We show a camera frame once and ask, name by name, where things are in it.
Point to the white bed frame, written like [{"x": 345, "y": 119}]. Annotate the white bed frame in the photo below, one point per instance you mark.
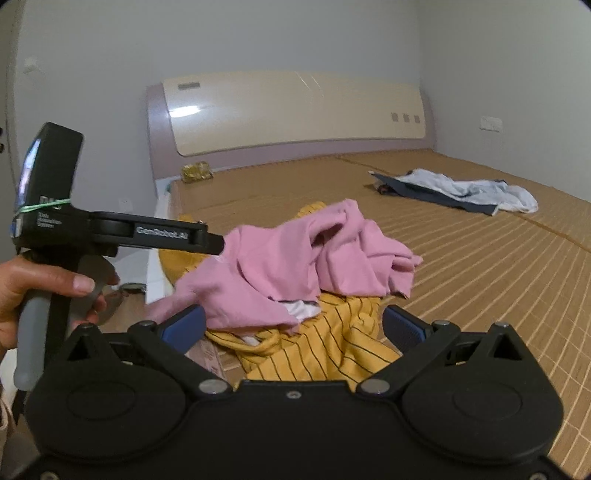
[{"x": 157, "y": 258}]

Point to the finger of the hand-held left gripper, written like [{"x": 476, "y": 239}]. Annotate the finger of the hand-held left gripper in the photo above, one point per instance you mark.
[{"x": 175, "y": 235}]

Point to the pink shirt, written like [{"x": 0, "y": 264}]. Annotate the pink shirt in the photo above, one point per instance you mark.
[{"x": 277, "y": 258}]

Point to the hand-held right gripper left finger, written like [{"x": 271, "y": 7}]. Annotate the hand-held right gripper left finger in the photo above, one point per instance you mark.
[{"x": 187, "y": 323}]

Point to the dark blue garment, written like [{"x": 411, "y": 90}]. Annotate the dark blue garment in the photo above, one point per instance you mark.
[{"x": 415, "y": 191}]

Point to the yellow striped shirt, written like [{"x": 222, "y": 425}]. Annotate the yellow striped shirt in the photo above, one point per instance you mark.
[{"x": 318, "y": 350}]

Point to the bamboo bed mat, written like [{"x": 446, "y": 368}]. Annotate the bamboo bed mat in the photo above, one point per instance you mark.
[{"x": 485, "y": 277}]

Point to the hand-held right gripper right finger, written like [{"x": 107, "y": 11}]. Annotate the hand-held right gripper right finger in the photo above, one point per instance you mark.
[{"x": 401, "y": 327}]

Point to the gold foil packet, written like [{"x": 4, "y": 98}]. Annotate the gold foil packet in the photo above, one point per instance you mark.
[{"x": 197, "y": 171}]

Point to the light blue shirt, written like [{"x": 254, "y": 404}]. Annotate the light blue shirt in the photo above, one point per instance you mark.
[{"x": 461, "y": 187}]

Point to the cream bed headboard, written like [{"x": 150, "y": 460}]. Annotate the cream bed headboard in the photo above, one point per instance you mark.
[{"x": 300, "y": 110}]

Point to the person's left hand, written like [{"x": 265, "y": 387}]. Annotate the person's left hand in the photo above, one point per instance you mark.
[{"x": 18, "y": 281}]

